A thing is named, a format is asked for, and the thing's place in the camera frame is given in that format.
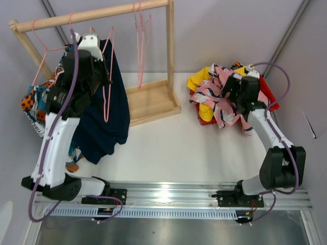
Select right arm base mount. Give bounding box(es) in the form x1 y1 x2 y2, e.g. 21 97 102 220
211 180 264 208

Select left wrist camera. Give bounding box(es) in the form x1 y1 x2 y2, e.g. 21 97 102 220
74 32 104 61

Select yellow shorts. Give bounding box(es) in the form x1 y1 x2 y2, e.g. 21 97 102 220
186 66 244 126

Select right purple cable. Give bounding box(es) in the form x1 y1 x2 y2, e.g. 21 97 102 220
237 61 300 227

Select red plastic bin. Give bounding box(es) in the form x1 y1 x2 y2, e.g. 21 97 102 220
189 69 279 126

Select blue orange patterned shorts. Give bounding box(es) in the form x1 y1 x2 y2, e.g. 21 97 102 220
20 43 86 174

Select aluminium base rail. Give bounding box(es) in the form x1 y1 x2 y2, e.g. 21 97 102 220
34 183 313 222

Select wooden clothes rack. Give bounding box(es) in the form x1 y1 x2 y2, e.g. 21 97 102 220
9 1 181 126

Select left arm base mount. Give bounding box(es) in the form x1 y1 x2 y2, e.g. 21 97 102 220
81 188 127 205

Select pink patterned shorts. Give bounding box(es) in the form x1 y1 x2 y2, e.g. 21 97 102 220
189 62 270 136

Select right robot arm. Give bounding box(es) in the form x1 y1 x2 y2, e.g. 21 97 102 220
217 74 306 206

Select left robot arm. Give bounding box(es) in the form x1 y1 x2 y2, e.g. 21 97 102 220
21 47 111 204

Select navy blue shorts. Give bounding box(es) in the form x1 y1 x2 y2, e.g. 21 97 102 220
73 40 130 164

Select pink hanger of yellow shorts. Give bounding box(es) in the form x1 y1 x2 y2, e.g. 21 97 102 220
133 1 146 89

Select pink hanger of camouflage shorts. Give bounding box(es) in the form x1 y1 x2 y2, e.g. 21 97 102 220
143 14 152 75

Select orange black camouflage shorts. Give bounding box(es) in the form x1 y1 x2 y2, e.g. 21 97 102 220
230 62 244 70

